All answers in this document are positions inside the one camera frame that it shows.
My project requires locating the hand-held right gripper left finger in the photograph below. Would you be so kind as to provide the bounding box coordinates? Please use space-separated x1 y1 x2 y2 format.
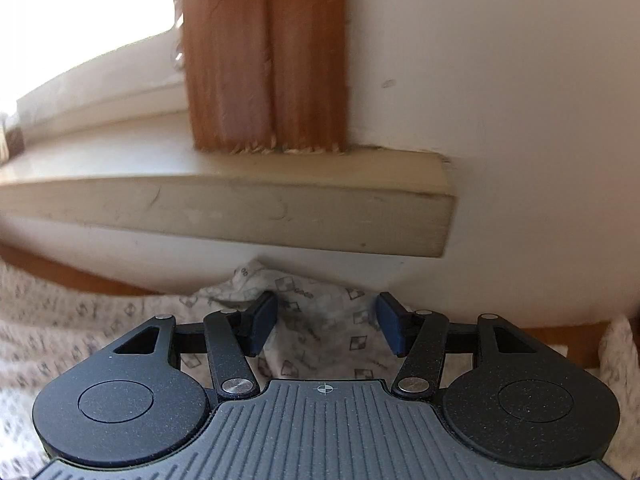
107 292 278 401

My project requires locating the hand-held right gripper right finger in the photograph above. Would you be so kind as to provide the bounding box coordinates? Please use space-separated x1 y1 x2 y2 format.
376 291 546 401

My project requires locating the white checker-print pajama garment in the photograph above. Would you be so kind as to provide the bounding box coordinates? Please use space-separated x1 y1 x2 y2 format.
0 257 640 480

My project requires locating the beige stone window sill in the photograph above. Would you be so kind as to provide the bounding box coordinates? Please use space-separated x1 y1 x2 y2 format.
0 110 458 260

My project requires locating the white window sash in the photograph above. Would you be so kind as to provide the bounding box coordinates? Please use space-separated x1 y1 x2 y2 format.
0 27 191 161

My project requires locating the clear blind cord pull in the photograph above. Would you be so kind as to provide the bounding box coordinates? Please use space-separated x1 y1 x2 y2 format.
170 0 188 73

